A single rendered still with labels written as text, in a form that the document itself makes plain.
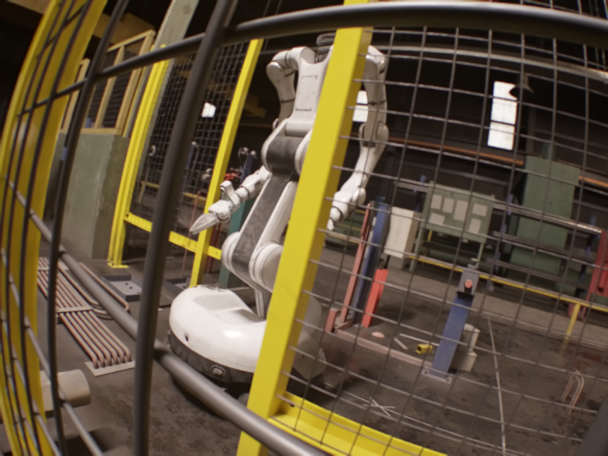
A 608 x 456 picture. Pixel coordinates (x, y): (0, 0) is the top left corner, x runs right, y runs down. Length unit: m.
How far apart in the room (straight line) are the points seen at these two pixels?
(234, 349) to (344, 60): 0.85
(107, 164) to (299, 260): 2.37
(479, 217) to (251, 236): 6.43
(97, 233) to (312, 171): 2.45
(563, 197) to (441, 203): 4.16
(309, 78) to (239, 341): 1.01
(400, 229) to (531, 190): 7.59
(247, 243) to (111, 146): 1.83
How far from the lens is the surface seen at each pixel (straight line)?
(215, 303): 1.35
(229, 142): 1.91
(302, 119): 1.32
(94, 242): 2.85
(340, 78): 0.57
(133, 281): 2.45
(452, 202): 7.35
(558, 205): 10.02
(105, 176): 2.78
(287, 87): 1.56
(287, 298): 0.54
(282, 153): 1.23
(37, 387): 0.39
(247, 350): 1.06
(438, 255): 10.26
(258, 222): 1.20
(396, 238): 2.61
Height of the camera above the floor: 0.78
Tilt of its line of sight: 3 degrees down
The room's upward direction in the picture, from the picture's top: 14 degrees clockwise
